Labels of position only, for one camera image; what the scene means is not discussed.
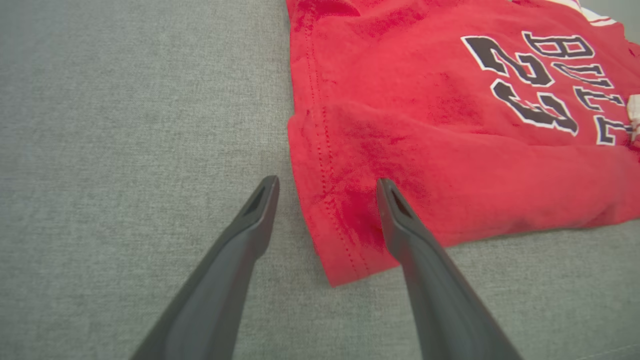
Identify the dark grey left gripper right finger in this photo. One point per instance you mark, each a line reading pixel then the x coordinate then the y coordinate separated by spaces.
pixel 435 290

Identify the red jersey with white sleeves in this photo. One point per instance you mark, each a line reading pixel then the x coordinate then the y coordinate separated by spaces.
pixel 425 125

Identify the grey fabric sofa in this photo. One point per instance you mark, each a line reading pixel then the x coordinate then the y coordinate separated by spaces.
pixel 125 150

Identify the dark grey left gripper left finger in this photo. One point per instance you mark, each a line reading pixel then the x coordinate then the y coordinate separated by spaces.
pixel 225 280

